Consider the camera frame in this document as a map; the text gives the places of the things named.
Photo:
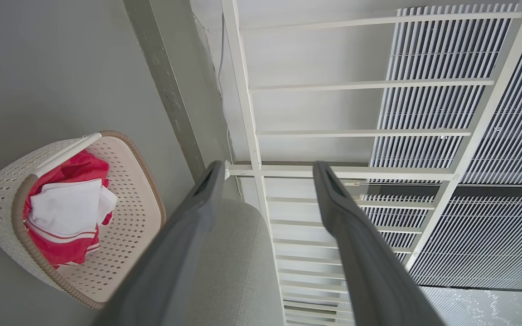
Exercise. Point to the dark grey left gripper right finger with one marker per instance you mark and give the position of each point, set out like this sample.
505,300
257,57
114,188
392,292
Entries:
369,271

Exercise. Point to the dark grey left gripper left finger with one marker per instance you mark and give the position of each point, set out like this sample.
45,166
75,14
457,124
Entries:
175,253

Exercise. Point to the cream perforated laundry basket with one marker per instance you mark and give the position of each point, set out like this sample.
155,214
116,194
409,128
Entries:
125,253

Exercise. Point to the grey fabric sofa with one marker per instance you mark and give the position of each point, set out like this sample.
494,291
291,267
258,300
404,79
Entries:
238,271

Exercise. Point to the red garment with white stripes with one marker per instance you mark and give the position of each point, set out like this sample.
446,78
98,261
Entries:
76,168

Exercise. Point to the white railing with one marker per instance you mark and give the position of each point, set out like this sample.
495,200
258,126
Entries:
243,90

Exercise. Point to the raised grey concrete step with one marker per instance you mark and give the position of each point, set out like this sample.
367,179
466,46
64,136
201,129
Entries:
161,68

